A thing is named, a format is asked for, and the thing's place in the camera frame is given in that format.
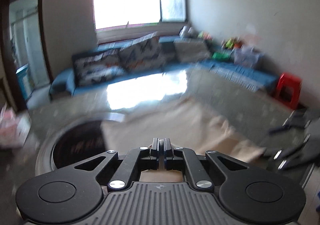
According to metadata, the flat butterfly print pillow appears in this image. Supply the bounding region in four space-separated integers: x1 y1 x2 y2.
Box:
72 48 127 87

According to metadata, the clear plastic storage box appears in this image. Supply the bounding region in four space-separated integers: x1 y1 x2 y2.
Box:
233 46 264 69

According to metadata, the green plastic bowl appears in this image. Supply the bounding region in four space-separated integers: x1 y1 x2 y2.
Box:
212 51 231 62

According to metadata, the black white plush toy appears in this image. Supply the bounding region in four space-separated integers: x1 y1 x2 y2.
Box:
179 25 198 38

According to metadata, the colourful plush toys pile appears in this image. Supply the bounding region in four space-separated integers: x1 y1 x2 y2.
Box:
224 37 244 49

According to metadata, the blue corner sofa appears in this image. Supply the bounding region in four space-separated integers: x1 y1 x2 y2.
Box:
48 34 281 98

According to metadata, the plain grey cushion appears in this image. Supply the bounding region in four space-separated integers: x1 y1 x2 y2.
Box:
174 39 212 63

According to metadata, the upright butterfly print pillow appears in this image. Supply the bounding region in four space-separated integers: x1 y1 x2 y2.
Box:
118 33 167 73

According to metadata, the dark wooden door frame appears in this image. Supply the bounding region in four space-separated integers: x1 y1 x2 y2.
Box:
1 0 53 111

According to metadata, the pink tissue pack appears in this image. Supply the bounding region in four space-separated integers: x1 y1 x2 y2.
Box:
0 108 31 149

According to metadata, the red plastic stool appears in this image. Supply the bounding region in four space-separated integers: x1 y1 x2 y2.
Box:
274 73 302 110

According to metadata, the light blue small cabinet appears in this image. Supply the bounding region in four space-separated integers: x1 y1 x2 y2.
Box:
16 64 34 101

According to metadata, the round black induction cooktop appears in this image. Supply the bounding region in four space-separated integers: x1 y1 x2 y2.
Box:
52 120 106 169

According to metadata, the cream knit garment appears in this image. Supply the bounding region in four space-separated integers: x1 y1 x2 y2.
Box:
101 97 267 183

